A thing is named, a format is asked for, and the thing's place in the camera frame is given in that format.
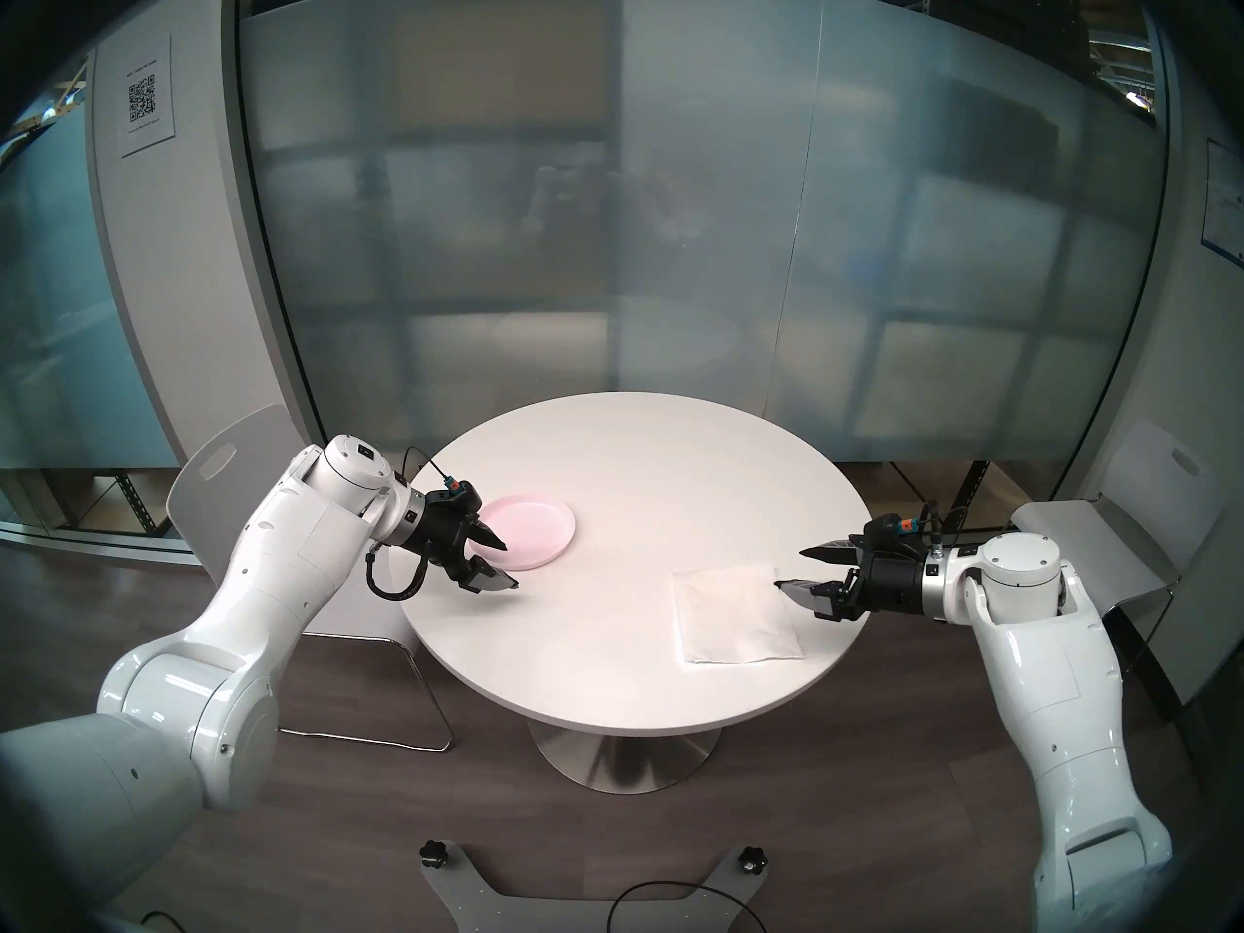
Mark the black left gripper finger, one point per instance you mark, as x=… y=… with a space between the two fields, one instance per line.
x=488 y=578
x=491 y=537

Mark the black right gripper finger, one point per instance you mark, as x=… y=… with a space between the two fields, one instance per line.
x=816 y=599
x=836 y=553

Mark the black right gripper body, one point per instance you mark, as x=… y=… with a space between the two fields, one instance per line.
x=889 y=586

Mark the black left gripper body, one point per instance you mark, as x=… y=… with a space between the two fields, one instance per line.
x=447 y=533

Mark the pink round plate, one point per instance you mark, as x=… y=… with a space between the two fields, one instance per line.
x=535 y=533

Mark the white paper napkin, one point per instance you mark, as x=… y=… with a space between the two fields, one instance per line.
x=734 y=615

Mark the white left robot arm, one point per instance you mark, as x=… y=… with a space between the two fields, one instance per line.
x=282 y=571

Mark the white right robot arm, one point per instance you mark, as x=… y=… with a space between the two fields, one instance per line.
x=1050 y=669

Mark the metal shelf rack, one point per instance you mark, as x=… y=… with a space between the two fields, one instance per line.
x=957 y=494
x=126 y=499

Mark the black star knob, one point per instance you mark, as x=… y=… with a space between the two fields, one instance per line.
x=750 y=859
x=433 y=854

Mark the QR code paper sign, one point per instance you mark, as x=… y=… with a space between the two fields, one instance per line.
x=144 y=100

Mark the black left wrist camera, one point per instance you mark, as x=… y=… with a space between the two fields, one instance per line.
x=457 y=499

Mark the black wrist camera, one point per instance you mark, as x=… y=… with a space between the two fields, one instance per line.
x=457 y=499
x=889 y=533

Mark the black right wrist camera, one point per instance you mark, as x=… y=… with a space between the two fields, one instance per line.
x=889 y=533

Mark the silver table pedestal base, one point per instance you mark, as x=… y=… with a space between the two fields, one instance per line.
x=622 y=761

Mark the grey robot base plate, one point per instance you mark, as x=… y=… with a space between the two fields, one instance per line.
x=466 y=897

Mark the white wall notice blue border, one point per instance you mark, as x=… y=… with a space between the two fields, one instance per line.
x=1223 y=202

